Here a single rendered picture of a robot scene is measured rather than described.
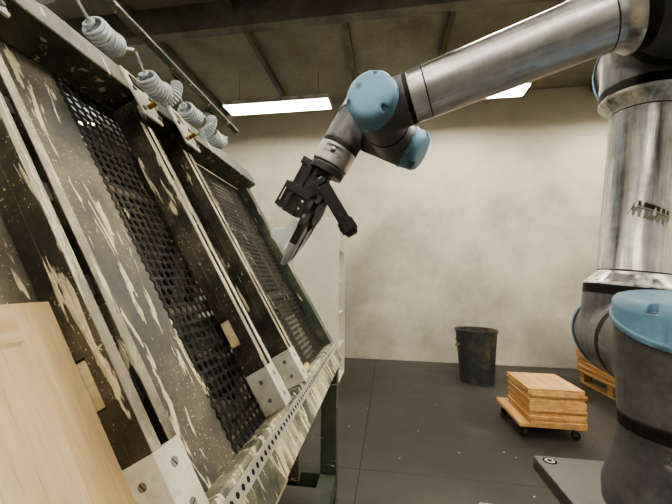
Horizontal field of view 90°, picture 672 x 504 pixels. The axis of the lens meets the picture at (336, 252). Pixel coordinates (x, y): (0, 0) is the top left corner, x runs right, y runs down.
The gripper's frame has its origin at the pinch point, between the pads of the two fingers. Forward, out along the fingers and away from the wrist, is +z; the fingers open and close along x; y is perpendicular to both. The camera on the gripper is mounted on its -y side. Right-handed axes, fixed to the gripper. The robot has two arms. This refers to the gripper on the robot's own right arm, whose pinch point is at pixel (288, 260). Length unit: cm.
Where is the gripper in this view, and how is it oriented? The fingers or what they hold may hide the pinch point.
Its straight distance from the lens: 67.9
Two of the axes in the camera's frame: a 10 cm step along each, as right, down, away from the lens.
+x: -1.0, -0.5, -9.9
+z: -4.9, 8.7, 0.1
